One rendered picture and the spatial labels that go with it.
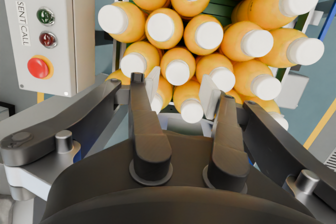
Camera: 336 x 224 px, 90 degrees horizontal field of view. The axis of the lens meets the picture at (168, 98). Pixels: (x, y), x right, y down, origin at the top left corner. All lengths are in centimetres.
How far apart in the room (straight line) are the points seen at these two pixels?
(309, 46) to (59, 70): 40
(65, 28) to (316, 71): 170
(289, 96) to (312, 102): 121
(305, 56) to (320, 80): 150
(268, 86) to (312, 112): 160
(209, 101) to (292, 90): 51
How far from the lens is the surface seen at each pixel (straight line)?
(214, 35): 27
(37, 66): 37
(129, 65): 28
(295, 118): 185
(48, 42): 35
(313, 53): 33
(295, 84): 65
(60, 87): 37
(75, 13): 36
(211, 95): 16
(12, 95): 214
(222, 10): 50
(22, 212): 72
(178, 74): 27
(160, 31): 27
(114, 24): 29
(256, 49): 29
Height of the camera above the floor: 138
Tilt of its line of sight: 69 degrees down
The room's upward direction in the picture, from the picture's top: 170 degrees counter-clockwise
